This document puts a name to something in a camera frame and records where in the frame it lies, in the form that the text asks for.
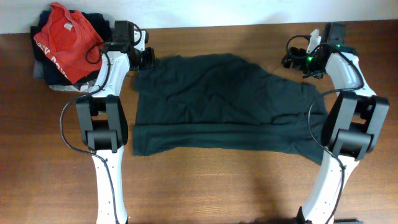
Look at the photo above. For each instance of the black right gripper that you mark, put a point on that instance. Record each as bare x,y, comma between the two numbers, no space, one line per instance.
300,53

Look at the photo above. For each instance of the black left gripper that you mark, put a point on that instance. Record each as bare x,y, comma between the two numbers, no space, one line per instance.
150,61

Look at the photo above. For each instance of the dark green t-shirt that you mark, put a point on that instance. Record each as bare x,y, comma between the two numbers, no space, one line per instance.
224,101

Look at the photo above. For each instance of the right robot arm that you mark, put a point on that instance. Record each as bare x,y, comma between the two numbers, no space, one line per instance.
352,127

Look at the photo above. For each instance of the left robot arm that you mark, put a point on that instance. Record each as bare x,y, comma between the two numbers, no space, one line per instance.
102,121

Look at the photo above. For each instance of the orange folded t-shirt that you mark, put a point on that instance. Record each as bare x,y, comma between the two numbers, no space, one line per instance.
70,42

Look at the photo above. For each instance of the black folded garment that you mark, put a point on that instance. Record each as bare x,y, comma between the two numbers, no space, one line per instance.
97,20

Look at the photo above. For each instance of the navy folded garment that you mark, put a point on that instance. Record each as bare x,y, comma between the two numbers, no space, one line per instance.
53,76

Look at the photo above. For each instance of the grey folded garment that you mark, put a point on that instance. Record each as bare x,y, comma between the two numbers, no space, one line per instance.
85,87

